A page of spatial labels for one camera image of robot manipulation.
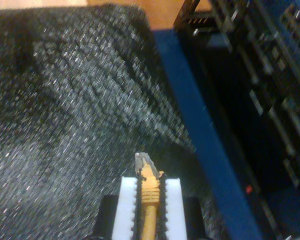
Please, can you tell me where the yellow network cable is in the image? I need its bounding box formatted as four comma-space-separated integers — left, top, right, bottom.
134, 151, 166, 240

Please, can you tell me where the blue rack base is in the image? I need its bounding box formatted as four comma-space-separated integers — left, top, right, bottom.
151, 28, 265, 240

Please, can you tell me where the black chassis with red light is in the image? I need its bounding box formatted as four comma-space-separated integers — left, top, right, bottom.
184, 32, 300, 240

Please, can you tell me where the black textured mat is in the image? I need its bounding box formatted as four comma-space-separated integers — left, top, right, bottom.
0, 4, 228, 240

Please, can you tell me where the black rack server unit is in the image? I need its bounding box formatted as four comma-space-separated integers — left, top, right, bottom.
209, 0, 300, 181

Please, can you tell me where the black perforated rack post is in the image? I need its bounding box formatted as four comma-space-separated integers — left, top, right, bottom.
173, 0, 201, 30

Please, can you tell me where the blue network switch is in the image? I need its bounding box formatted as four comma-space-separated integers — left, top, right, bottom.
262, 0, 300, 53

